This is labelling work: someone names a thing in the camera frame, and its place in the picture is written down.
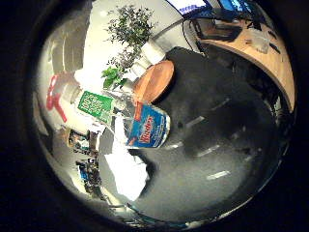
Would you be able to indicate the computer monitor blue screen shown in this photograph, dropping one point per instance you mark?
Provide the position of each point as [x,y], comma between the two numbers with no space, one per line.
[235,5]

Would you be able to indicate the curved wooden desk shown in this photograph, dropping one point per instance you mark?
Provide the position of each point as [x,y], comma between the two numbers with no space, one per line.
[273,61]

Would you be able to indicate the round wooden board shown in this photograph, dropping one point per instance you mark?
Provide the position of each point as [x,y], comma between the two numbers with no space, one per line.
[154,80]

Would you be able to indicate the black open laptop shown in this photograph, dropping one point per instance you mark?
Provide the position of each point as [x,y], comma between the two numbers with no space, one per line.
[222,32]

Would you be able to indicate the cluttered storage shelf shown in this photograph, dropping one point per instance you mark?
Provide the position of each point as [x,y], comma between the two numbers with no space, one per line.
[80,141]

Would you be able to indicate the tall leafy plant white pot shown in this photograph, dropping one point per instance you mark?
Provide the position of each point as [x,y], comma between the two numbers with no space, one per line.
[132,27]

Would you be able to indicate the computer monitor white screen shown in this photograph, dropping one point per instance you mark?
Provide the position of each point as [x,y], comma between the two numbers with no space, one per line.
[190,6]

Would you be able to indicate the clear plastic container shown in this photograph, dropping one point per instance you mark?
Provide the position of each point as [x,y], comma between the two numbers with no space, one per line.
[260,42]

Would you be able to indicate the white checked cloth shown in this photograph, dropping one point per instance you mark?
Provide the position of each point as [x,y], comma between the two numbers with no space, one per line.
[128,174]

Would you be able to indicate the clear spray bottle red trigger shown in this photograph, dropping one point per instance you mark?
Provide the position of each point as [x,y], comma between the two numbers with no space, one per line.
[148,127]

